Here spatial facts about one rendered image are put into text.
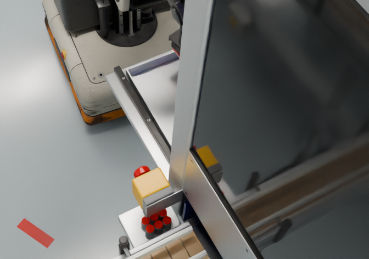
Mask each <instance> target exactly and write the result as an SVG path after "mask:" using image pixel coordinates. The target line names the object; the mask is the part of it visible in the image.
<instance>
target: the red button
mask: <svg viewBox="0 0 369 259"><path fill-rule="evenodd" d="M149 171H150V169H149V167H148V166H141V167H139V168H138V169H136V170H135V171H134V177H135V178H136V177H138V176H141V175H143V174H145V173H147V172H149Z"/></svg>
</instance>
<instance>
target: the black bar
mask: <svg viewBox="0 0 369 259"><path fill-rule="evenodd" d="M114 72H115V74H116V75H117V77H118V79H119V80H120V82H121V84H122V86H123V87H124V89H125V91H126V92H127V94H128V96H129V97H130V99H131V100H132V102H133V104H134V106H135V107H136V109H137V111H138V112H139V114H140V116H141V118H142V119H143V121H144V123H145V124H146V126H147V127H148V129H149V131H150V133H151V134H152V136H153V138H154V139H155V141H156V143H157V145H158V146H159V148H160V150H161V151H162V153H163V154H164V156H165V158H166V159H167V161H168V163H169V164H170V155H171V150H170V148H169V147H168V145H167V143H166V142H165V140H164V139H163V137H162V135H161V134H160V132H159V130H158V129H157V127H156V125H155V124H154V122H153V120H152V119H151V117H150V116H149V114H148V112H147V110H146V109H145V107H144V106H143V104H142V102H141V101H140V99H139V97H138V95H137V94H136V92H135V90H134V89H133V87H132V86H131V84H130V82H129V81H128V79H127V77H126V76H125V74H124V72H123V71H122V69H121V67H120V66H117V67H114Z"/></svg>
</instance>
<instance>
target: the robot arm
mask: <svg viewBox="0 0 369 259"><path fill-rule="evenodd" d="M167 1H168V3H169V5H170V10H171V14H172V17H173V18H174V19H175V20H176V21H177V23H178V24H179V25H180V28H179V29H178V30H177V31H175V32H174V33H172V34H171V35H170V36H169V41H172V42H171V46H172V49H173V50H174V52H175V53H176V54H177V55H178V57H180V50H181V38H182V26H183V15H184V8H185V0H167Z"/></svg>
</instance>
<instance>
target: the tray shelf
mask: <svg viewBox="0 0 369 259"><path fill-rule="evenodd" d="M173 51H174V50H170V51H168V52H165V53H163V54H160V55H157V56H155V57H152V58H150V59H147V60H145V61H142V62H140V63H137V64H134V65H131V66H129V67H126V68H124V69H122V71H123V72H124V74H125V75H126V69H128V68H130V67H133V66H136V65H138V64H141V63H144V62H146V61H149V60H152V59H154V58H157V57H160V56H162V55H165V54H167V53H170V52H173ZM105 79H106V81H107V83H108V85H109V87H110V88H111V90H112V92H113V93H114V95H115V97H116V99H117V100H118V102H119V104H120V105H121V107H122V109H123V111H124V113H125V114H126V116H127V118H128V119H129V121H130V123H131V125H132V126H133V128H134V130H135V131H136V133H137V135H138V136H139V138H140V140H141V142H142V143H143V145H144V147H145V149H146V151H147V152H148V154H149V156H150V157H151V159H152V161H153V162H154V164H155V166H156V168H158V167H160V168H161V170H162V172H163V173H164V175H165V177H166V179H167V180H168V179H169V167H170V165H169V163H168V161H167V159H166V158H165V156H164V154H163V153H162V151H161V150H160V148H159V146H158V145H157V143H156V141H155V139H154V138H153V136H152V134H151V133H150V131H149V129H148V127H147V126H146V124H145V123H144V121H143V119H142V118H141V116H140V114H139V112H138V111H137V109H136V107H135V106H134V104H133V102H132V100H131V99H130V97H129V96H128V94H127V92H126V91H125V89H124V87H123V86H122V84H121V82H120V80H119V79H118V77H117V75H116V74H115V72H113V73H111V74H108V75H106V76H105Z"/></svg>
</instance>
